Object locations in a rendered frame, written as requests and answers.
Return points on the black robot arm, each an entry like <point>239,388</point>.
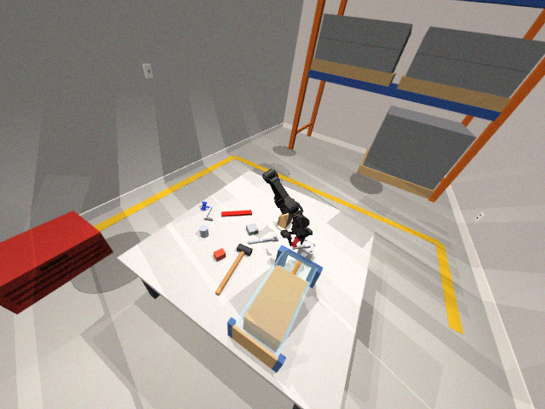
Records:
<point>286,204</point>

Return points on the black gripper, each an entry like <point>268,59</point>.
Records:
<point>287,235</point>

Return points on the clear-panelled rack with blue corner posts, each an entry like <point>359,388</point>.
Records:
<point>265,323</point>

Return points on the black-headed mallet with wooden handle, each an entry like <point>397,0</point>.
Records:
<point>243,250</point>

